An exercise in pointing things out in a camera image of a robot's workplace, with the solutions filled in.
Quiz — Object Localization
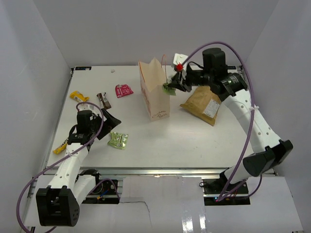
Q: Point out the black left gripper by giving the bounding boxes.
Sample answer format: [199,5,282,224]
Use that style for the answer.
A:
[89,108,121,140]

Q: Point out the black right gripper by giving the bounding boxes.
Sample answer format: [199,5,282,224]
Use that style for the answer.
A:
[169,65,214,92]

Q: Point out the small green snack packet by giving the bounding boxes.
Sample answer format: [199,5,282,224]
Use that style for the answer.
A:
[162,83,176,96]

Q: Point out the brown chocolate bar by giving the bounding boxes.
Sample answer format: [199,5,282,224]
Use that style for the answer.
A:
[97,92,112,110]

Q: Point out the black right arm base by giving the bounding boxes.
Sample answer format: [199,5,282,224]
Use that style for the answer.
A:
[199,179,250,206]

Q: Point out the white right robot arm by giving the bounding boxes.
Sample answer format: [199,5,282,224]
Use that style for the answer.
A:
[167,48,294,194]

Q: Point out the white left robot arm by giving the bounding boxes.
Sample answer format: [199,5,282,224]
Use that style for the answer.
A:
[35,110,121,227]

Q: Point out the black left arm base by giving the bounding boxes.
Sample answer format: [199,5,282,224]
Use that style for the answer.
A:
[79,169,120,204]

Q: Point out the large brown snack bag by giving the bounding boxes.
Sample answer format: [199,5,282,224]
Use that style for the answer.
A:
[180,86,222,126]

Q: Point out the beige paper bag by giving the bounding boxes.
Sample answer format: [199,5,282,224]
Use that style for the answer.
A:
[138,58,170,121]

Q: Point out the red snack packet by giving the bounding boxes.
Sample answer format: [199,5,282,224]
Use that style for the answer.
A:
[115,84,134,98]

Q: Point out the yellow snack packet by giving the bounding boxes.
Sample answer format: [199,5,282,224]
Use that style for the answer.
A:
[69,91,89,102]

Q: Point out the yellow candy bar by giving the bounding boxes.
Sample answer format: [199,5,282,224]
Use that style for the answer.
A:
[53,138,68,155]

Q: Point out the blue table label left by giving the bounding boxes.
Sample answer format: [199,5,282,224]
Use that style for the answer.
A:
[74,67,92,71]

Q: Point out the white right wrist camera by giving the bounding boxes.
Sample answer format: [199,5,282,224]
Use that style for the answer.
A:
[172,53,188,72]

